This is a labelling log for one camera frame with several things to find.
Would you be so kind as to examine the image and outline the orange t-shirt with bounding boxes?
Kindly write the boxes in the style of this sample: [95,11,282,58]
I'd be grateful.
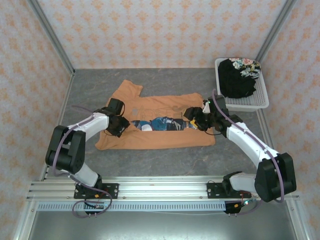
[94,79,216,151]

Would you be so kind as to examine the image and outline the black floral print t-shirt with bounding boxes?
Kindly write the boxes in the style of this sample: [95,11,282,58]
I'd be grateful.
[217,57,263,100]

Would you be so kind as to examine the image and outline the white plastic basket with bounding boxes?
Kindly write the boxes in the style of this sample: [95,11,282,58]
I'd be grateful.
[214,57,270,113]

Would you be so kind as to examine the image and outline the small controller circuit board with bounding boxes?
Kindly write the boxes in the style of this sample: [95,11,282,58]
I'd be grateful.
[234,198,256,209]
[84,201,110,210]

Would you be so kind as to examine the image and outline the grey metal sheet panel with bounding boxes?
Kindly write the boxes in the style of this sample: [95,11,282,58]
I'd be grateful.
[24,211,301,240]

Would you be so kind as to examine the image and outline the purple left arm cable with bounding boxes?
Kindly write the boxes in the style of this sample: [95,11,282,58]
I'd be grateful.
[51,104,113,219]

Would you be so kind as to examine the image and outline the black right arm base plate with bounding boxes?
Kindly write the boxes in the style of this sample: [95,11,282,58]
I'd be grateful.
[206,181,251,200]

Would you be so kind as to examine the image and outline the aluminium mounting rail beam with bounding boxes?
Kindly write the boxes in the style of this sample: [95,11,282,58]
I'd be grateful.
[26,176,300,201]

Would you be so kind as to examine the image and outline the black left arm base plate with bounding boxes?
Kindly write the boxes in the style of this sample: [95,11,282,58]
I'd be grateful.
[73,183,120,200]

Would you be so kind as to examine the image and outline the grey slotted cable duct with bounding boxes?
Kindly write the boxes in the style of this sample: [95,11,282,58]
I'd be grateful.
[37,201,227,212]

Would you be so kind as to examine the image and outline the aluminium frame post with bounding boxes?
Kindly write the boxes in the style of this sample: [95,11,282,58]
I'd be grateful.
[26,0,76,76]
[256,0,298,62]

